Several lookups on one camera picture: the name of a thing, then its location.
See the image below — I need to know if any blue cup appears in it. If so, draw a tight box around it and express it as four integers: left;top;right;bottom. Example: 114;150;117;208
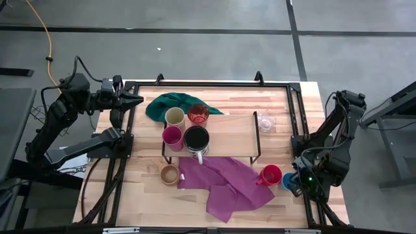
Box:
281;172;297;192

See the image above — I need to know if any clear glass mug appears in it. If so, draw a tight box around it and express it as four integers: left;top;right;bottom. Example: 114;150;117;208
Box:
257;112;277;133

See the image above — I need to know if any black equipment cart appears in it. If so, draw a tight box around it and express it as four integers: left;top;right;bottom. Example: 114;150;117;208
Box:
12;155;84;228

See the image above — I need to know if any black metal stand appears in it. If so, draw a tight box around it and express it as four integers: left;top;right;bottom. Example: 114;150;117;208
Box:
359;81;416;191

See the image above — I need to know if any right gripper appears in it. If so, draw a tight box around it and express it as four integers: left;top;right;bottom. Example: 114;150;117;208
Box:
287;155;328;203

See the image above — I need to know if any tall beige cup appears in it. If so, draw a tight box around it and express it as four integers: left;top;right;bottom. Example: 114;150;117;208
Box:
164;107;187;133

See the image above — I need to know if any orange patterned glass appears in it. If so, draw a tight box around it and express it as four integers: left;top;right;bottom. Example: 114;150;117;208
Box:
187;103;210;128

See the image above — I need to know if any dark cable loop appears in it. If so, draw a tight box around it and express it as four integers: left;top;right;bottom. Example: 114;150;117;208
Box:
81;157;102;219

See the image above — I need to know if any yellow floor cable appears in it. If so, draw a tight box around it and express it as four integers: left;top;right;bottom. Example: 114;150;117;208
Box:
25;0;63;96

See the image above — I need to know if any red mug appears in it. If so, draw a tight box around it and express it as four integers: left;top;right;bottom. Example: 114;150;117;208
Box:
255;164;283;187

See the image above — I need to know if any wooden cup with handle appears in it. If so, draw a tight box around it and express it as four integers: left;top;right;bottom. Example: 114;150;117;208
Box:
151;158;181;186

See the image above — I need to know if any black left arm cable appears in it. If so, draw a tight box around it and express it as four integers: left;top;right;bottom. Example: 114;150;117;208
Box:
40;55;105;108

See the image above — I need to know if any white mug with black squiggles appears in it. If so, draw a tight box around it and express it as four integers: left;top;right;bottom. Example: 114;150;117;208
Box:
183;125;211;165

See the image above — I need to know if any wooden shelf with black frame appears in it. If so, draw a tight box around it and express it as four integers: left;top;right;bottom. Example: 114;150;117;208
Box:
161;110;262;165

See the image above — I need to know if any green cloth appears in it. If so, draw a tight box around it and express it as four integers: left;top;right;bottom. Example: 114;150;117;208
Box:
145;92;224;123

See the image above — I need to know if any purple cloth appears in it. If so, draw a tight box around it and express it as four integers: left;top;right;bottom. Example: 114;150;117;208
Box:
177;156;276;224

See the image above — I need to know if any black floor strip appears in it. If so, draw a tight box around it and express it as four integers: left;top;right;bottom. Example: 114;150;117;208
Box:
0;67;35;78

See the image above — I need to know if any black metal table frame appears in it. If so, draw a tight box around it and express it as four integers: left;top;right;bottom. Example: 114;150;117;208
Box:
73;71;350;228

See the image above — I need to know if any grey side table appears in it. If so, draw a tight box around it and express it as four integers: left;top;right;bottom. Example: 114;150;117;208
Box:
0;86;37;183

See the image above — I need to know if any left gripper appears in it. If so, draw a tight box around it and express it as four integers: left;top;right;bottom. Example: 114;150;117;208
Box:
99;75;144;113

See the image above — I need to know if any magenta plastic cup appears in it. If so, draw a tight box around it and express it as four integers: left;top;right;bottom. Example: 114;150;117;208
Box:
162;125;185;152

